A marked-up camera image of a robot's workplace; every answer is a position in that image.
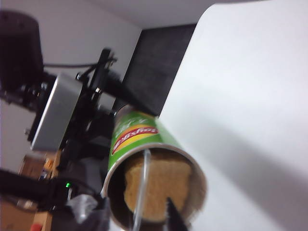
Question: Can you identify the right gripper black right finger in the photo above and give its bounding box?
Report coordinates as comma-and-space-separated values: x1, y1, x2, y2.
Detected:
165, 197, 189, 231

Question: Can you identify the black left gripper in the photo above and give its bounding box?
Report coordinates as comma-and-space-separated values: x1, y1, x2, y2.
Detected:
63, 69, 138, 174

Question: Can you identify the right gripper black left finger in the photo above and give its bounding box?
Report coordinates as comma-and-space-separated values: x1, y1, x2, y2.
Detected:
95, 195, 112, 231

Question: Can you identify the green potato chips tub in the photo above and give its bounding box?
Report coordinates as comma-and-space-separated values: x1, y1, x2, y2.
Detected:
101, 104, 208, 230

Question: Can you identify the brown cardboard box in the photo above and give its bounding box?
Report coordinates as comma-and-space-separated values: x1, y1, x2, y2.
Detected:
0, 200, 53, 231
18, 154, 61, 180

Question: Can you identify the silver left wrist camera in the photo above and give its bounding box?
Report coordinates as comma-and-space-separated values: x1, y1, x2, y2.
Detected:
30, 73, 84, 153

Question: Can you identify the black left camera bracket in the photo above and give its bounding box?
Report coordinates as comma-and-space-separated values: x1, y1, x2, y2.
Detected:
76, 49, 119, 97

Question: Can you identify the thin black camera cable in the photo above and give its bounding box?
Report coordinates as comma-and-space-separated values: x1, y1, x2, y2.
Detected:
43, 61, 102, 70

